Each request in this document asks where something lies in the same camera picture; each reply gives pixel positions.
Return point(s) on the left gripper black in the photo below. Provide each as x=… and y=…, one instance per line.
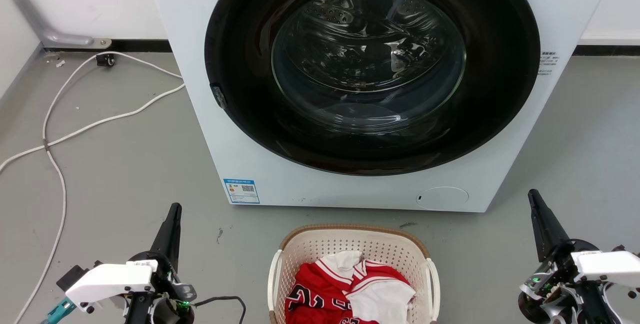
x=167, y=299

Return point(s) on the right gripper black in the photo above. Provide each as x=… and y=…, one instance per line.
x=565, y=294

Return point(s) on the cream plastic laundry basket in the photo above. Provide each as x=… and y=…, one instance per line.
x=350, y=241

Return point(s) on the white left wrist housing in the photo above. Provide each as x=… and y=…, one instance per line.
x=110, y=281

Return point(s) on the white wrist housing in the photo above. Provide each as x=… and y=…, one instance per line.
x=610, y=265
x=110, y=281

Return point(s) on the white right wrist housing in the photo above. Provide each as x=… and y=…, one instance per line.
x=610, y=265

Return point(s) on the blue energy label sticker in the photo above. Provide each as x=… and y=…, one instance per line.
x=241, y=191

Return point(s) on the round white filter cover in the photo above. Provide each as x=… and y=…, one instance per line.
x=442, y=198

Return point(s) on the white front-load washing machine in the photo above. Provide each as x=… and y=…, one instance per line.
x=250, y=164

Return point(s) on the red basketball jersey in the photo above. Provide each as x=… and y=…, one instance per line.
x=315, y=286

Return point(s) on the printed text warning label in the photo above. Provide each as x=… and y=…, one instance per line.
x=548, y=62

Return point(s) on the white garment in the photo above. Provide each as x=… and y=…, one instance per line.
x=381, y=300

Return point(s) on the black round washer door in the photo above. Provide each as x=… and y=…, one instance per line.
x=240, y=64

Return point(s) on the small black wall plug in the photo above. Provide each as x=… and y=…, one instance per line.
x=105, y=60

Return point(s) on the grey wall pipe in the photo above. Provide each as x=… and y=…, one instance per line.
x=31, y=17

